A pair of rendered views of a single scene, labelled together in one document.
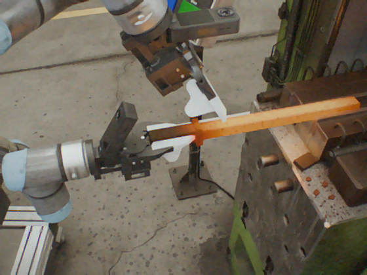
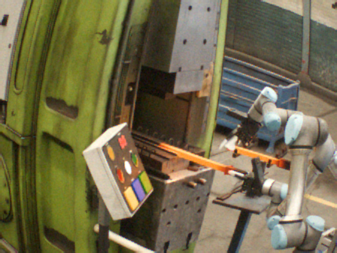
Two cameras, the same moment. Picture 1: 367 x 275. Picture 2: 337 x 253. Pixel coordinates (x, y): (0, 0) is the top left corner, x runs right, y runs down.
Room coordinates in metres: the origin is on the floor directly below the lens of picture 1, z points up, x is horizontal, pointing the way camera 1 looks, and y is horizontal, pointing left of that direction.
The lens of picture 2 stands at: (2.49, 1.89, 1.94)
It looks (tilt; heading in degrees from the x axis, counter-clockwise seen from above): 16 degrees down; 230
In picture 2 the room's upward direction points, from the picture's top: 9 degrees clockwise
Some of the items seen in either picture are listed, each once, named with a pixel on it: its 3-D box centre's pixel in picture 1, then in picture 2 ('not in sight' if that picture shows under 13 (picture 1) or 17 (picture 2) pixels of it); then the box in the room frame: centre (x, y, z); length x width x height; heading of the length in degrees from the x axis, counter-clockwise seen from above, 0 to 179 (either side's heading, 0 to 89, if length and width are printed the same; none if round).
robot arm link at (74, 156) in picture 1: (77, 160); (268, 187); (0.44, 0.20, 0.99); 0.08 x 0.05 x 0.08; 15
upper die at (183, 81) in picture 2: not in sight; (150, 69); (0.64, -0.48, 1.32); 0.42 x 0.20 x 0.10; 104
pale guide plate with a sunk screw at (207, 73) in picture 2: not in sight; (204, 78); (0.32, -0.48, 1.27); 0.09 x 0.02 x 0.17; 14
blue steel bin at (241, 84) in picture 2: not in sight; (246, 99); (-2.59, -2.95, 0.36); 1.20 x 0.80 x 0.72; 110
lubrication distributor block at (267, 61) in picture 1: (270, 71); (97, 199); (0.98, -0.30, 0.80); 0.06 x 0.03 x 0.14; 14
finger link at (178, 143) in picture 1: (173, 150); not in sight; (0.47, 0.02, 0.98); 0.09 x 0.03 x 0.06; 102
